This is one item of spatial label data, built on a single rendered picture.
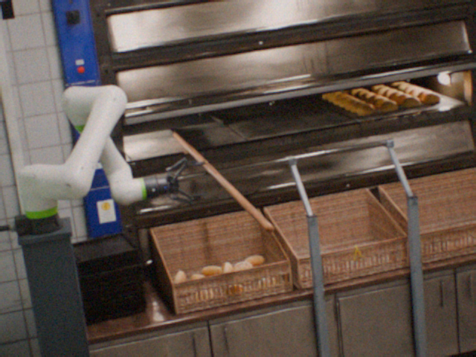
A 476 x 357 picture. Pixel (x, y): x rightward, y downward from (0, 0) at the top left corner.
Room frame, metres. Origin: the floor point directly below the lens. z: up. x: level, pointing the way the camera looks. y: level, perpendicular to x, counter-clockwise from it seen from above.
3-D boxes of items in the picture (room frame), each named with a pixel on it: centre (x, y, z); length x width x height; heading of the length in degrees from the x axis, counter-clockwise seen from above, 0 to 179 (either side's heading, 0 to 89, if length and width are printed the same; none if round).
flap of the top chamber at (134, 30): (4.81, -0.38, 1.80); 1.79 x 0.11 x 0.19; 103
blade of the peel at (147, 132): (5.30, 0.34, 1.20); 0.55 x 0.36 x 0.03; 103
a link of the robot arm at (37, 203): (3.65, 0.73, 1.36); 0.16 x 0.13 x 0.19; 64
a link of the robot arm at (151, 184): (4.08, 0.36, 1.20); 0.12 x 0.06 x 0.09; 13
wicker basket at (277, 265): (4.42, 0.11, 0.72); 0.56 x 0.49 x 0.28; 103
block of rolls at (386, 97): (5.38, -0.84, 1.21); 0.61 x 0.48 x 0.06; 13
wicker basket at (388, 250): (4.55, -0.45, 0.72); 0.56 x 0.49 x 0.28; 104
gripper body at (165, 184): (4.09, 0.28, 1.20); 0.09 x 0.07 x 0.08; 103
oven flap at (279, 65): (4.81, -0.38, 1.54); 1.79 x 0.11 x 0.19; 103
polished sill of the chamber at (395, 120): (4.84, -0.37, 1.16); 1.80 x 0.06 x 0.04; 103
